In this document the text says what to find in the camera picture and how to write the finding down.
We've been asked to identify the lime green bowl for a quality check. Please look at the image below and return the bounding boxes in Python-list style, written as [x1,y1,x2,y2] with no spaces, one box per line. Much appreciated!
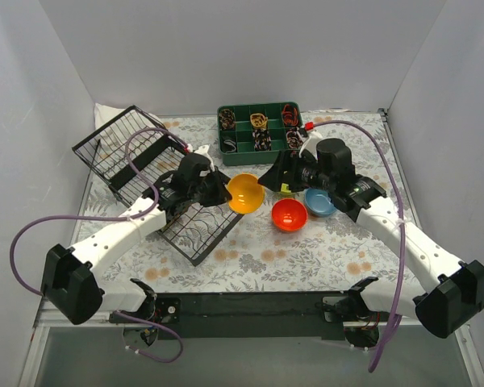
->
[280,183,304,198]

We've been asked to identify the yellow orange bowl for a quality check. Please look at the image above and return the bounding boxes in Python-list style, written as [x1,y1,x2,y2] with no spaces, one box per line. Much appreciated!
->
[227,173,265,214]

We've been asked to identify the blue bowl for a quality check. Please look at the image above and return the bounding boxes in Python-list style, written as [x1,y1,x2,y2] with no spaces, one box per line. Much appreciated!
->
[304,188,336,218]

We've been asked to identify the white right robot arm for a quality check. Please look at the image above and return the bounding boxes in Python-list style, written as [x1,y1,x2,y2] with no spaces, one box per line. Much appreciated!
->
[258,138,484,339]

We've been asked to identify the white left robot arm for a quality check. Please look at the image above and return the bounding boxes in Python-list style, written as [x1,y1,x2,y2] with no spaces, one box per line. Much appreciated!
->
[40,153,232,325]

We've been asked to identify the pink floral rolled band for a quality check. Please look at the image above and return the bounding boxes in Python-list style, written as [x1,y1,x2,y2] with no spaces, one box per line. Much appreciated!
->
[286,127,303,149]

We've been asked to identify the grey white item in tray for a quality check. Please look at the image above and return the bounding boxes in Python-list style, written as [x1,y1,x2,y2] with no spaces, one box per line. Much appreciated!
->
[220,137,237,153]

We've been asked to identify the green compartment tray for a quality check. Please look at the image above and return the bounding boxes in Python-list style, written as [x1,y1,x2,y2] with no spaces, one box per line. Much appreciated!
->
[217,102,306,166]

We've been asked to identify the yellow rolled band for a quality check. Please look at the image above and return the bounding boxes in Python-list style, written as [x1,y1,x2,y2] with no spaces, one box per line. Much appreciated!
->
[250,113,268,128]

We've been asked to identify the floral patterned table mat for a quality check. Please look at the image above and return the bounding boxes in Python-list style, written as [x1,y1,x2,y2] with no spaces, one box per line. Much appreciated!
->
[84,112,416,293]

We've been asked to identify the orange black rolled band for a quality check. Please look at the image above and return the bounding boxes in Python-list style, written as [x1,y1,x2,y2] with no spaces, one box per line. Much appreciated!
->
[282,103,300,127]

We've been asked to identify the brown spotted rolled band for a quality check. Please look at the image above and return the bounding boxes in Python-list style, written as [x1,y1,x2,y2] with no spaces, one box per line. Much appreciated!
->
[218,108,236,131]

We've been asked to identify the white cloth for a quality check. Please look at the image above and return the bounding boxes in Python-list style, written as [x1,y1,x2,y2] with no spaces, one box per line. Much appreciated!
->
[94,103,161,139]

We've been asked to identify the black base bar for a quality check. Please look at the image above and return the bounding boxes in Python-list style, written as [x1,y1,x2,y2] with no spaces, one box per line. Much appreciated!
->
[108,289,392,342]

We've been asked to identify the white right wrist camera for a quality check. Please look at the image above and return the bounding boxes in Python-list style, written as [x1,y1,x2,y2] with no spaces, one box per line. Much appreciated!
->
[299,122,323,159]

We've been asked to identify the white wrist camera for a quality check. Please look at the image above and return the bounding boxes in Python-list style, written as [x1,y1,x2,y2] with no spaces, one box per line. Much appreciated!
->
[186,144,215,171]
[299,122,323,159]

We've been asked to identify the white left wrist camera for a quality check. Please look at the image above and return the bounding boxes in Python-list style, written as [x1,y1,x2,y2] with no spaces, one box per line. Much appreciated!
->
[186,144,215,171]

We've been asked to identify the black wire dish rack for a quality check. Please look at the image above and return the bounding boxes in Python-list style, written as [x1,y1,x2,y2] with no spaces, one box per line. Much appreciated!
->
[73,122,242,266]

